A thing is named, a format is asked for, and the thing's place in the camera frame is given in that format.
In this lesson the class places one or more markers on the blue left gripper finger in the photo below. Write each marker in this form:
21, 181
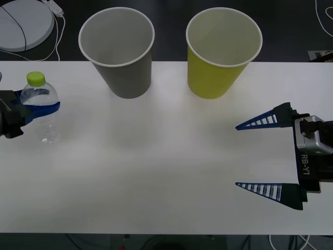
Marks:
17, 95
44, 112

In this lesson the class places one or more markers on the grey plastic bin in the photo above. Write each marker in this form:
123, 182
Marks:
125, 80

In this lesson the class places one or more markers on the yellow-green plastic bin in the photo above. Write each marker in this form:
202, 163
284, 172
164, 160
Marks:
210, 83

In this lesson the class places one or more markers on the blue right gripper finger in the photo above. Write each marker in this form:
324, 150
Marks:
282, 115
288, 195

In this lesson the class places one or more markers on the white power strip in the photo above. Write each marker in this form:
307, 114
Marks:
56, 9

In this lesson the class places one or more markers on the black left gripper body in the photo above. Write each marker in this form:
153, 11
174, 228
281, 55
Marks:
10, 117

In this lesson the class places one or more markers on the clear bottle with green cap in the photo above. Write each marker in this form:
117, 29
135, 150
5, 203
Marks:
35, 78

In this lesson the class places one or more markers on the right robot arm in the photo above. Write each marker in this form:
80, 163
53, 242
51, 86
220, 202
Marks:
309, 142

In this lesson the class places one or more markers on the white round floor base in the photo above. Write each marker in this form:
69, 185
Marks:
33, 23

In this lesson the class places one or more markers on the grey floor box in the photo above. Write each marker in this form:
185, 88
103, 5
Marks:
313, 55

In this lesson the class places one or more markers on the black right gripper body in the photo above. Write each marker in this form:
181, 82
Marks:
305, 169

